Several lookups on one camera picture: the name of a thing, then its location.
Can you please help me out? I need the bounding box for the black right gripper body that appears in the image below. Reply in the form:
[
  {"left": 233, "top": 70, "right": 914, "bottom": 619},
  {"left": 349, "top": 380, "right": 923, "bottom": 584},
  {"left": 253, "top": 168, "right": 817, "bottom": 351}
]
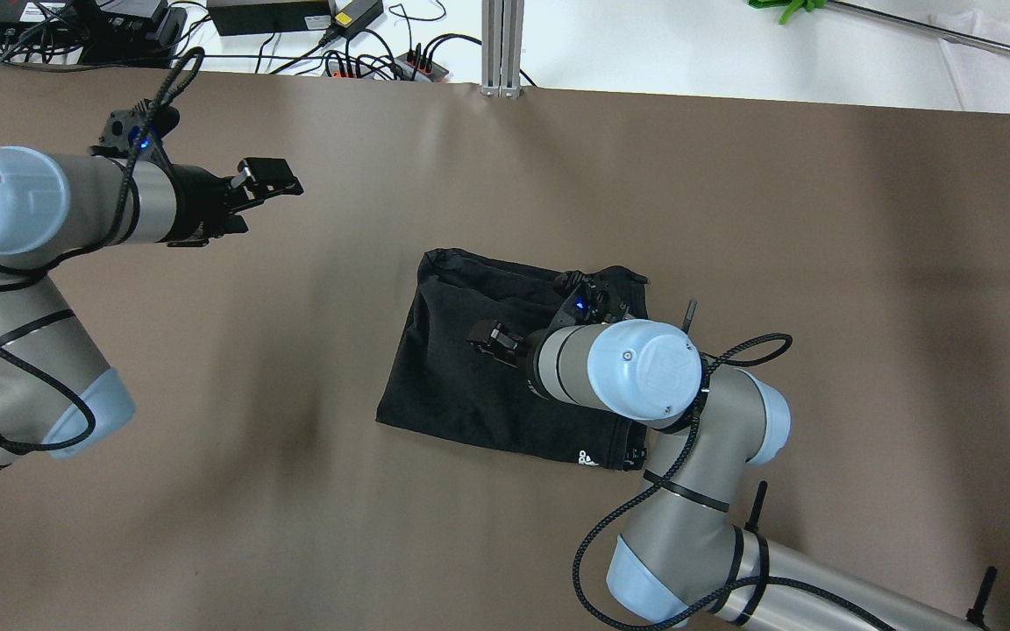
[{"left": 513, "top": 331, "right": 549, "bottom": 386}]

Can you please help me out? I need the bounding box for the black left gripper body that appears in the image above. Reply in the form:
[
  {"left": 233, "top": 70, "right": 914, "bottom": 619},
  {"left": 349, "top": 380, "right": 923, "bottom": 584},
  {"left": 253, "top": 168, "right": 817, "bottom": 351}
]
[{"left": 167, "top": 165, "right": 249, "bottom": 247}]

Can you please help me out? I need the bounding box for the black printed t-shirt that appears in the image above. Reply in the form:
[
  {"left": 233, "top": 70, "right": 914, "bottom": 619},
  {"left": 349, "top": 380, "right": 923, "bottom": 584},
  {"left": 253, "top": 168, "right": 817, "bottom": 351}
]
[{"left": 376, "top": 248, "right": 646, "bottom": 471}]

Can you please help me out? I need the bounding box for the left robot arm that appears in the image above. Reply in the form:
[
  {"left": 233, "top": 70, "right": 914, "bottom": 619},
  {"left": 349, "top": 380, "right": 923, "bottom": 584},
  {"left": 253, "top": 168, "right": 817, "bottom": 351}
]
[{"left": 0, "top": 140, "right": 303, "bottom": 471}]

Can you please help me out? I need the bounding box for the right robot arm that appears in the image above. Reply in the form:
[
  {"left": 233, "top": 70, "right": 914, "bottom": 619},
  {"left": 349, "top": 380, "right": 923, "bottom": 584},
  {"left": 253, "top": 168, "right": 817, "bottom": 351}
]
[{"left": 468, "top": 319, "right": 994, "bottom": 630}]

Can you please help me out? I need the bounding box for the black power adapter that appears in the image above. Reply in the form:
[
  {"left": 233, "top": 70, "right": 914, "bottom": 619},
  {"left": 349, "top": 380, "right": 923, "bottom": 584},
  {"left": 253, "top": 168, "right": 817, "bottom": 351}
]
[{"left": 205, "top": 1, "right": 336, "bottom": 36}]

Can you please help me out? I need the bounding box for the power strip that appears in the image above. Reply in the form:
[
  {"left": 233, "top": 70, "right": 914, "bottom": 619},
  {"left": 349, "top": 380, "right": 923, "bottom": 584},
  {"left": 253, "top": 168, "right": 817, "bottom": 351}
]
[{"left": 320, "top": 52, "right": 452, "bottom": 83}]

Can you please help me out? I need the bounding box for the black computer box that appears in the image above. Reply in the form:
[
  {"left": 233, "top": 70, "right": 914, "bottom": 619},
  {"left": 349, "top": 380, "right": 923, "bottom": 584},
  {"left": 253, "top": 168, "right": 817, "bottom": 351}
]
[{"left": 0, "top": 1, "right": 188, "bottom": 67}]

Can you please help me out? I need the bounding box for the green object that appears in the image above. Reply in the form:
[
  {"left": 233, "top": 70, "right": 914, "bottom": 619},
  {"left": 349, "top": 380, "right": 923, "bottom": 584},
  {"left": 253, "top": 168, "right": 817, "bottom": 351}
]
[{"left": 747, "top": 0, "right": 829, "bottom": 25}]

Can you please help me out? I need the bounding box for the metal rod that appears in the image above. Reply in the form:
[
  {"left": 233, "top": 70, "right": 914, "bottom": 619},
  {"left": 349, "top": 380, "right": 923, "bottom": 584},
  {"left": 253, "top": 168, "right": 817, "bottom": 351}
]
[{"left": 824, "top": 1, "right": 1010, "bottom": 59}]

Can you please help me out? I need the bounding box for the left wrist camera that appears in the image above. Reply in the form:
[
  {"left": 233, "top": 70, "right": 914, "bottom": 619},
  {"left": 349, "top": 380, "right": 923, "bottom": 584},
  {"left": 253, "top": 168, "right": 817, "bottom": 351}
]
[{"left": 89, "top": 99, "right": 181, "bottom": 161}]

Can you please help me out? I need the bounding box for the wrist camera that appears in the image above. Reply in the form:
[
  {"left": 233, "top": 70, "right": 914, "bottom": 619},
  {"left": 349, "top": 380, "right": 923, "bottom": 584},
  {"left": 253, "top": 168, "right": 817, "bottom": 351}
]
[
  {"left": 546, "top": 271, "right": 633, "bottom": 332},
  {"left": 89, "top": 99, "right": 181, "bottom": 161}
]

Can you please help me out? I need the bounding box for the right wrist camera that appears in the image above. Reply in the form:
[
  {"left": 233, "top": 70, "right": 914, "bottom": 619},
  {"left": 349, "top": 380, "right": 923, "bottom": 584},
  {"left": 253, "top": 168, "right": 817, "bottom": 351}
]
[{"left": 546, "top": 271, "right": 633, "bottom": 332}]

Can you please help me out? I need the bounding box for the aluminium frame post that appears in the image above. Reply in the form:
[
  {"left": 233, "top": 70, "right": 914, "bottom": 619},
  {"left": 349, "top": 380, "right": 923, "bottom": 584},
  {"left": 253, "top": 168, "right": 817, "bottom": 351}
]
[{"left": 480, "top": 0, "right": 524, "bottom": 99}]

